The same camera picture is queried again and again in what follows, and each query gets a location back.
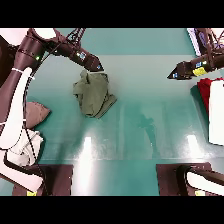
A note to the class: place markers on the white garment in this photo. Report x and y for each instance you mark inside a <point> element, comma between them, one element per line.
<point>31,146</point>
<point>216,113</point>

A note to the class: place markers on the green shirt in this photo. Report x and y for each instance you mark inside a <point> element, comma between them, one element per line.
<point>93,95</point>

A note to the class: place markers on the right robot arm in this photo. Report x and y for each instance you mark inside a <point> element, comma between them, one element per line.
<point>215,60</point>

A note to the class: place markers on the red garment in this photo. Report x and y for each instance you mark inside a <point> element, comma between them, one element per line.
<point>204,90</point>

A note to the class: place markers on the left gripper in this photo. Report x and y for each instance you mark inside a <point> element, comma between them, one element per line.
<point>90,61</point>

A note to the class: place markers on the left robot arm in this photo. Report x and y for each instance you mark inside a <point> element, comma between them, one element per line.
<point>18,83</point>

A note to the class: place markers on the dark arm base plate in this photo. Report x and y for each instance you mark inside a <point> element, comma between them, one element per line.
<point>166,180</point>
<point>60,180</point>

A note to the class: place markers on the brown garment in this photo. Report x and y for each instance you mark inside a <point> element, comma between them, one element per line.
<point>36,114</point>

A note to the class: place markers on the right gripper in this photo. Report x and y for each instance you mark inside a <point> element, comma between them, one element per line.
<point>185,70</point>

